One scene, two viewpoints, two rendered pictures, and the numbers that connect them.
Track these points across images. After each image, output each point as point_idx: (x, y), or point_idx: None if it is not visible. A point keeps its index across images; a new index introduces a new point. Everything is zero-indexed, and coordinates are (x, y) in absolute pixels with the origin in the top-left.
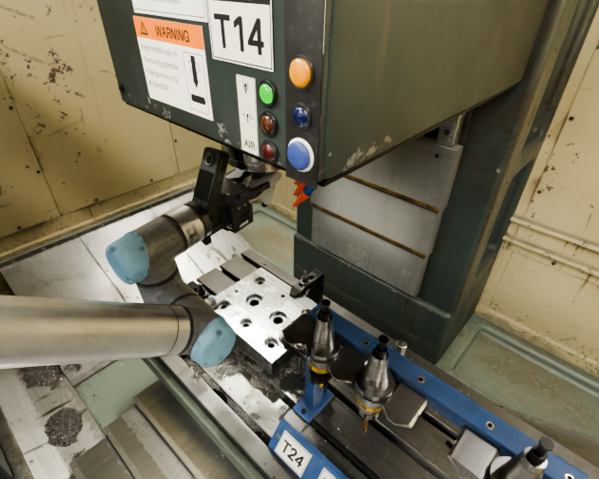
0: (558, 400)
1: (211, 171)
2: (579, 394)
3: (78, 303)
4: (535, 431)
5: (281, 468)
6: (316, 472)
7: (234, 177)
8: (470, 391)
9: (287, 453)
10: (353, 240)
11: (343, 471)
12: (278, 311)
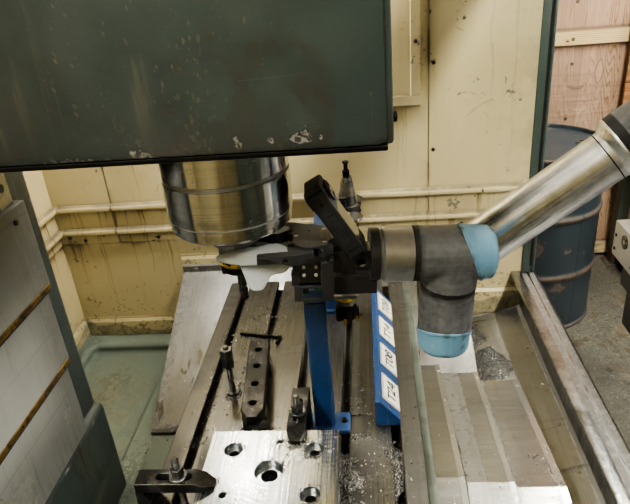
0: (105, 394)
1: (336, 198)
2: (89, 385)
3: (539, 174)
4: (222, 315)
5: (403, 407)
6: (387, 372)
7: (281, 245)
8: (211, 349)
9: (394, 396)
10: (8, 494)
11: (362, 377)
12: (256, 479)
